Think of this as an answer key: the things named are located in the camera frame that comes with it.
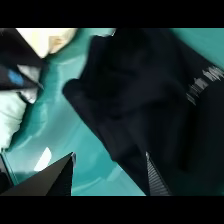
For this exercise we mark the black garment with blue print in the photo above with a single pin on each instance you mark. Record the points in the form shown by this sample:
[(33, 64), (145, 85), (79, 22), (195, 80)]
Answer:
[(13, 60)]

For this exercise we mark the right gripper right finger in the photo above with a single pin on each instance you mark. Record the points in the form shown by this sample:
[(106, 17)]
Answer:
[(155, 183)]

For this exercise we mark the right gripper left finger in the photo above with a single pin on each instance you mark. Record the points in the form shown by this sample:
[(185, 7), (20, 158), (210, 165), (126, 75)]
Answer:
[(53, 181)]

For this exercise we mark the black garment with white print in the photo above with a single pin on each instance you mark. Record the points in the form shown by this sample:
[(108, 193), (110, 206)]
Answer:
[(133, 83)]

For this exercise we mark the cream garment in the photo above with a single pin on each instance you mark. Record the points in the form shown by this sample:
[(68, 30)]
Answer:
[(50, 40)]

